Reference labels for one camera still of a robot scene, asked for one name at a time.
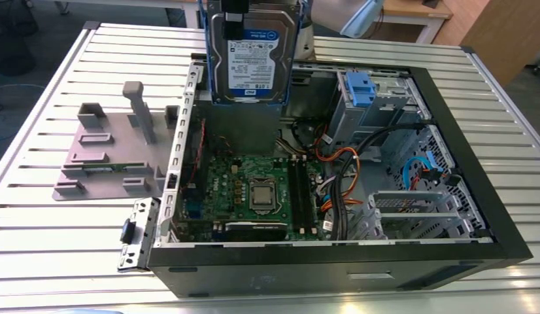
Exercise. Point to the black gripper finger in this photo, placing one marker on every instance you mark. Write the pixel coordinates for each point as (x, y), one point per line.
(233, 29)

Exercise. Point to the hard disk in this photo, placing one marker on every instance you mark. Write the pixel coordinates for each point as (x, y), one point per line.
(259, 65)

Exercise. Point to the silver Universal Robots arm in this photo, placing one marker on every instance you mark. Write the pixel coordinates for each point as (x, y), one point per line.
(361, 19)

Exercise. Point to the metal disk bay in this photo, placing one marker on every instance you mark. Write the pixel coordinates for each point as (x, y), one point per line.
(409, 196)

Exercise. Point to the grey power supply unit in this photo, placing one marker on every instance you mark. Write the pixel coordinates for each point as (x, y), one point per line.
(238, 131)

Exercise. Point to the blue plastic drive latch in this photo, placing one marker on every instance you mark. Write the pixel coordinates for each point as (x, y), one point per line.
(358, 88)

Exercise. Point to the metal drive cage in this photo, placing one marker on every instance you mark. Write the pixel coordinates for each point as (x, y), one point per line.
(382, 111)

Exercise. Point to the green motherboard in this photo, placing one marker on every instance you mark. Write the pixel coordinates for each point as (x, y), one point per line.
(225, 170)

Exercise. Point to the grey parts rack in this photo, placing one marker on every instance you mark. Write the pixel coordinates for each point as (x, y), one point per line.
(121, 153)

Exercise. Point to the silver CPU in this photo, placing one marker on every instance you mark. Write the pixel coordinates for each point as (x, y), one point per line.
(262, 195)

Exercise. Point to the black office chair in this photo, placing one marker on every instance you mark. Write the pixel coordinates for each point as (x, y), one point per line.
(11, 55)

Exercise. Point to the green RAM stick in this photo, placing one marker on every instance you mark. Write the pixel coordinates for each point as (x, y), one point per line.
(103, 169)

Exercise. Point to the CPU socket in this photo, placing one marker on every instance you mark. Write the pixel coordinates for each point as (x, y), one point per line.
(253, 206)

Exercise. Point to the black graphics card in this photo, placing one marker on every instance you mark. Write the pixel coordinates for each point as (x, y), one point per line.
(251, 229)

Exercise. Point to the wooden cabinet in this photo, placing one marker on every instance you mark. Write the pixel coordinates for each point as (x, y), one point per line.
(505, 32)

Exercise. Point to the metal expansion slot latch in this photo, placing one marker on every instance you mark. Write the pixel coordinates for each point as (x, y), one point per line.
(142, 229)

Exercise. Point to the black open PC case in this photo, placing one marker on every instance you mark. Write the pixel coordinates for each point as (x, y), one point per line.
(294, 271)

